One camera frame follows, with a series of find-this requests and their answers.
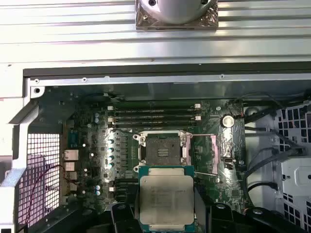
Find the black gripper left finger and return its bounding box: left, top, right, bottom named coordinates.
left=60, top=191, right=140, bottom=233

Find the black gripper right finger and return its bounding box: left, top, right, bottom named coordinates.
left=193, top=186, right=306, bottom=233

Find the silver green CPU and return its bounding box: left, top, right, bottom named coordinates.
left=137, top=166, right=195, bottom=232

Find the metal socket cover frame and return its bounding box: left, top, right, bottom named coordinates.
left=184, top=133, right=223, bottom=177

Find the CPU socket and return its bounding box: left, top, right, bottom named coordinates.
left=132, top=130, right=194, bottom=173

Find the green motherboard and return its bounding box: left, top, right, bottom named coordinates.
left=62, top=99, right=246, bottom=214

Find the perforated metal drive cage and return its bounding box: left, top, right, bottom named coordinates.
left=273, top=103, right=311, bottom=233

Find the round coin cell battery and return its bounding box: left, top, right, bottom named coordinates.
left=220, top=114, right=235, bottom=128

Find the black PC case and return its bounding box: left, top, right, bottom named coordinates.
left=0, top=62, right=311, bottom=233

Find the thick black cable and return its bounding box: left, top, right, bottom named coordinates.
left=243, top=125, right=302, bottom=156
left=244, top=181, right=278, bottom=197

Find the thin red black wire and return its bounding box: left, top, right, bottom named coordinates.
left=28, top=164, right=78, bottom=229

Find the square brown base plate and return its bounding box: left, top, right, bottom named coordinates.
left=135, top=0, right=219, bottom=31

